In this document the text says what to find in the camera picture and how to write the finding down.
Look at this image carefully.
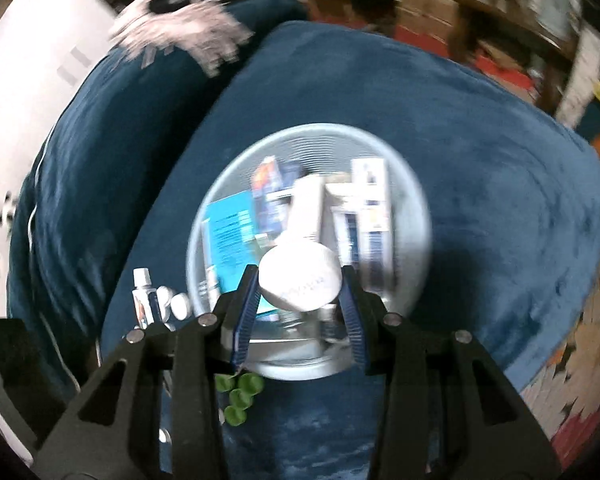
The dark blue velvet blanket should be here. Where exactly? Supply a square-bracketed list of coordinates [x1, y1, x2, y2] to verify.
[99, 20, 600, 480]

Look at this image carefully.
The cyan box in basket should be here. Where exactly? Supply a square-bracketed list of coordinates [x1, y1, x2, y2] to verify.
[201, 191, 259, 308]

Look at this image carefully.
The white blue striped box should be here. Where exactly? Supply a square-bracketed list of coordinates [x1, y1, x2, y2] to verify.
[326, 157, 393, 295]

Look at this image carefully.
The dark blue pillow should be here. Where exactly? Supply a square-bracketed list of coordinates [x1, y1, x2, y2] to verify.
[7, 0, 306, 403]

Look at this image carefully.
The grey mesh basket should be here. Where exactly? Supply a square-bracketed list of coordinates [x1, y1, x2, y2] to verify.
[186, 124, 431, 382]

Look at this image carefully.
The small clear bottle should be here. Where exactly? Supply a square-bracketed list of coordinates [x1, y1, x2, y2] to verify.
[132, 268, 162, 330]

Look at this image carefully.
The pink fringed scarf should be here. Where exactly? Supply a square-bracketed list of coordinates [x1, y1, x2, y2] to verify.
[110, 0, 252, 77]

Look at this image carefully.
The white round cap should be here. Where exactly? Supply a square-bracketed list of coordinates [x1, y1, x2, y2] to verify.
[259, 240, 342, 312]

